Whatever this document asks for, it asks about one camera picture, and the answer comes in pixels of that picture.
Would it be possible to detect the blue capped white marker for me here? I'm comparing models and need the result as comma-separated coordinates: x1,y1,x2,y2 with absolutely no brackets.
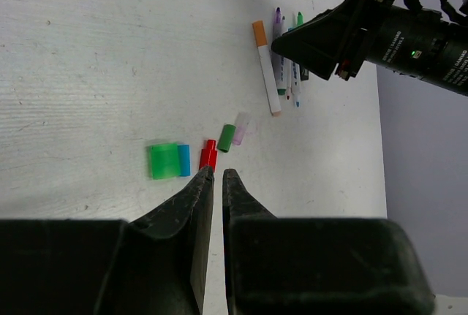
292,12,303,107

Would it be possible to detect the purple highlighter pen body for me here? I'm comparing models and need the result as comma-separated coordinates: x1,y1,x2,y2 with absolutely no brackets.
272,7,290,89

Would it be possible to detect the orange capped white marker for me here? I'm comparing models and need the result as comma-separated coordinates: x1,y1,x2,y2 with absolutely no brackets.
252,20,282,117

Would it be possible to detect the green black highlighter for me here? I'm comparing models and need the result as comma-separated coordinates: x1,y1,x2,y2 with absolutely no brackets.
295,11,310,82

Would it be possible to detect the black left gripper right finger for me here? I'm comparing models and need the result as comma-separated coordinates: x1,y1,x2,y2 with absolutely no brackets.
222,169,276,314

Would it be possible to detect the green pen cap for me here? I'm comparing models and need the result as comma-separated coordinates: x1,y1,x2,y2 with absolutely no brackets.
217,124,236,153

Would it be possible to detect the white marker green end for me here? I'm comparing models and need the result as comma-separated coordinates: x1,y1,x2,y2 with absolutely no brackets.
275,11,286,96

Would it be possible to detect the red capped white marker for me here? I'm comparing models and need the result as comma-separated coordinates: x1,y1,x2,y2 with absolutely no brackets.
284,58,292,100

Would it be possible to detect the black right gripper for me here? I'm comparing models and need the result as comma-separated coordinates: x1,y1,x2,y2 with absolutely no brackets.
271,0,467,96

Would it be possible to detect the red pen cap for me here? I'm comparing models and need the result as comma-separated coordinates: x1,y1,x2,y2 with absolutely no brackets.
199,139,218,171

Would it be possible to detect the green highlighter cap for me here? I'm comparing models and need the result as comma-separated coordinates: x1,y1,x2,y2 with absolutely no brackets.
148,143,181,180

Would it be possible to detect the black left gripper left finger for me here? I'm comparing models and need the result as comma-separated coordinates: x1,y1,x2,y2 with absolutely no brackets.
93,167,214,314

